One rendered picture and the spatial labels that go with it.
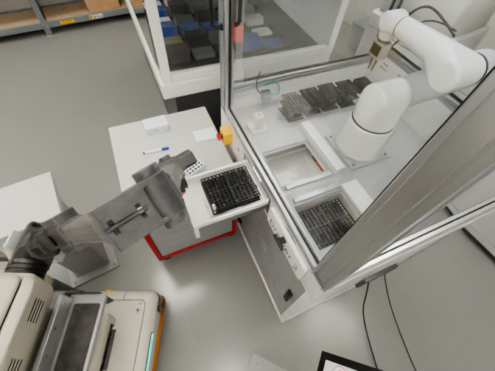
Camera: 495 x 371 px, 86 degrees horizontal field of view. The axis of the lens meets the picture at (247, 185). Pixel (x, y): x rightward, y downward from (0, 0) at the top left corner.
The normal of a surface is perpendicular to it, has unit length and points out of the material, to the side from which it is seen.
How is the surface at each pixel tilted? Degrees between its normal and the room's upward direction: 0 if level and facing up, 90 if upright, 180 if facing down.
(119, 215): 41
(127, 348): 0
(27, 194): 0
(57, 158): 0
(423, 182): 90
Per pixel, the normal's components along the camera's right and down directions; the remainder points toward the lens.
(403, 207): -0.92, 0.29
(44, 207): 0.06, -0.56
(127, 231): 0.44, 0.04
